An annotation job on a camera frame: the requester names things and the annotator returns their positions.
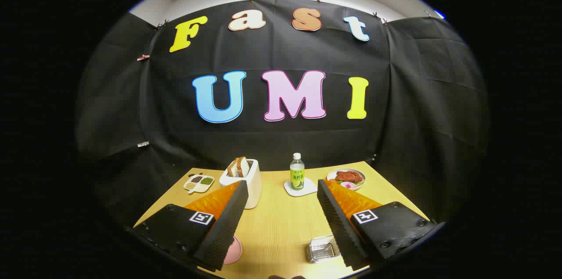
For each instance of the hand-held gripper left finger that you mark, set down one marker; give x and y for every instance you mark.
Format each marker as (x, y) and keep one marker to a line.
(221, 226)

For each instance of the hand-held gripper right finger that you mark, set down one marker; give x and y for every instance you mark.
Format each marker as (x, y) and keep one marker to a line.
(340, 226)

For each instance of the pink plate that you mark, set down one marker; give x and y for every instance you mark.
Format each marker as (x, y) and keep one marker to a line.
(235, 250)

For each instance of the metal perforated basket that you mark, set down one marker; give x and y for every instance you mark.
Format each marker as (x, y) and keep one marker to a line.
(320, 249)

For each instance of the white toaster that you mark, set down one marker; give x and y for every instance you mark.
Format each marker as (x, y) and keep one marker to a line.
(252, 191)

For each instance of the white divided condiment tray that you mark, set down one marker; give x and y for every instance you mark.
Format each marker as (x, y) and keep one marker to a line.
(198, 183)

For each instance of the white coaster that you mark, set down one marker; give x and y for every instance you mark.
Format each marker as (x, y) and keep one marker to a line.
(308, 189)

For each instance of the plate with food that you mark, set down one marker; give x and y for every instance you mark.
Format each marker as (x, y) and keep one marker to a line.
(349, 177)

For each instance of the bread slice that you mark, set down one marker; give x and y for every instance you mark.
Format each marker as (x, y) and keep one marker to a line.
(244, 166)
(232, 169)

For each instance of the green label drink bottle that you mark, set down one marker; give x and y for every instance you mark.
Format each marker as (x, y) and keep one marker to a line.
(297, 176)

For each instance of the black backdrop cloth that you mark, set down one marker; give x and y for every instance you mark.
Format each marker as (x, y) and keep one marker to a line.
(272, 138)

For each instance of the pink clip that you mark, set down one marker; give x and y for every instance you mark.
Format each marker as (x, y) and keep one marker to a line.
(143, 57)

